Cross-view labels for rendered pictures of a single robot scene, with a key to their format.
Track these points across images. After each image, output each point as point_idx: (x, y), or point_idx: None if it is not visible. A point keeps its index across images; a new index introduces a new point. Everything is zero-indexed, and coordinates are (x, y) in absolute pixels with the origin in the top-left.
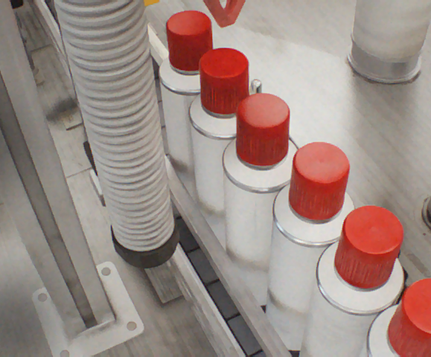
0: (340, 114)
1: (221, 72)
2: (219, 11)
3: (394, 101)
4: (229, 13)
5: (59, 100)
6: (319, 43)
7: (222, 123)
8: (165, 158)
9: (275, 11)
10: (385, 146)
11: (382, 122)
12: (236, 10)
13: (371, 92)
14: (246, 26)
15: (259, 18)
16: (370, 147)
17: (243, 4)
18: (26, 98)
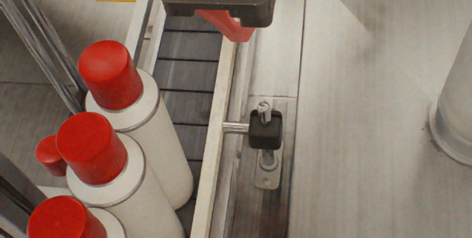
0: (366, 170)
1: (67, 149)
2: (223, 28)
3: (444, 187)
4: (239, 31)
5: (155, 3)
6: (418, 68)
7: (80, 186)
8: None
9: (402, 3)
10: (386, 236)
11: (407, 206)
12: (246, 32)
13: (425, 161)
14: (356, 10)
15: (377, 6)
16: (366, 227)
17: (253, 29)
18: None
